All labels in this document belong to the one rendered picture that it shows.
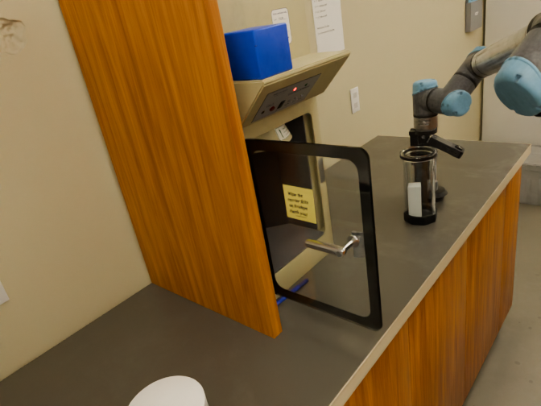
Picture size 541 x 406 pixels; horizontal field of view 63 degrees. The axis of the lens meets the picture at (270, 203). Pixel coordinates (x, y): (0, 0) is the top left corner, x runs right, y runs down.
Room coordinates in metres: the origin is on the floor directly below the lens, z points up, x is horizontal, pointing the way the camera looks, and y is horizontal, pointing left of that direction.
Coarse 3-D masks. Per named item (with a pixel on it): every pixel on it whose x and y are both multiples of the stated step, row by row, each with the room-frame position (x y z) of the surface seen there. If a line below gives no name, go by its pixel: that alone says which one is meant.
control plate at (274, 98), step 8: (304, 80) 0.97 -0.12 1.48; (312, 80) 1.01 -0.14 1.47; (288, 88) 0.94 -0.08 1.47; (296, 88) 0.97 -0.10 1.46; (304, 88) 1.01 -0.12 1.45; (272, 96) 0.91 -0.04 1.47; (280, 96) 0.94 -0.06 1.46; (288, 96) 0.97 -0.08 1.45; (296, 96) 1.01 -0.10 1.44; (304, 96) 1.05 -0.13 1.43; (264, 104) 0.90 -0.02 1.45; (272, 104) 0.94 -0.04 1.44; (288, 104) 1.01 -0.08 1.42; (264, 112) 0.94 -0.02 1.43; (272, 112) 0.97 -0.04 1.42; (256, 120) 0.93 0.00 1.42
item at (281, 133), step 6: (282, 126) 1.09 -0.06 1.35; (270, 132) 1.06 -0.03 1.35; (276, 132) 1.06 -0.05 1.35; (282, 132) 1.08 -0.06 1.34; (288, 132) 1.10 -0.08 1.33; (258, 138) 1.05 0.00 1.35; (264, 138) 1.05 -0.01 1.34; (270, 138) 1.05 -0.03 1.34; (276, 138) 1.06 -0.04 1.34; (282, 138) 1.06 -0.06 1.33; (288, 138) 1.08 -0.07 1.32
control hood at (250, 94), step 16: (304, 64) 0.96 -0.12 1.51; (320, 64) 0.99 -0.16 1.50; (336, 64) 1.05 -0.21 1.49; (256, 80) 0.87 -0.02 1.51; (272, 80) 0.86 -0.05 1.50; (288, 80) 0.91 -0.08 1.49; (320, 80) 1.05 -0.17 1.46; (240, 96) 0.89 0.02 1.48; (256, 96) 0.86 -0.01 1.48; (240, 112) 0.90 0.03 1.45; (256, 112) 0.91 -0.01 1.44
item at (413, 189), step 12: (408, 156) 1.21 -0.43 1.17; (420, 156) 1.19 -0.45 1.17; (408, 168) 1.21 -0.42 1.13; (420, 168) 1.19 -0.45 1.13; (432, 168) 1.20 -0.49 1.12; (408, 180) 1.22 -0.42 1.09; (420, 180) 1.19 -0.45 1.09; (432, 180) 1.20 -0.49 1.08; (408, 192) 1.22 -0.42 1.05; (420, 192) 1.19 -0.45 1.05; (432, 192) 1.20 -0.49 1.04; (408, 204) 1.22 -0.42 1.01; (420, 204) 1.19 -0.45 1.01; (432, 204) 1.20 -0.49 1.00; (420, 216) 1.19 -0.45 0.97
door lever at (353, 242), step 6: (306, 240) 0.76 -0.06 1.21; (312, 240) 0.75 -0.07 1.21; (348, 240) 0.74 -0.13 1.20; (354, 240) 0.73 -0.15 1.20; (306, 246) 0.75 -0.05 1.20; (312, 246) 0.74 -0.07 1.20; (318, 246) 0.73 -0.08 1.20; (324, 246) 0.72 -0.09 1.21; (330, 246) 0.71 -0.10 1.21; (336, 246) 0.71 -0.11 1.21; (342, 246) 0.71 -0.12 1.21; (348, 246) 0.71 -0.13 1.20; (354, 246) 0.73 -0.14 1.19; (330, 252) 0.71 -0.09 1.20; (336, 252) 0.70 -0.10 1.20; (342, 252) 0.69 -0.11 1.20
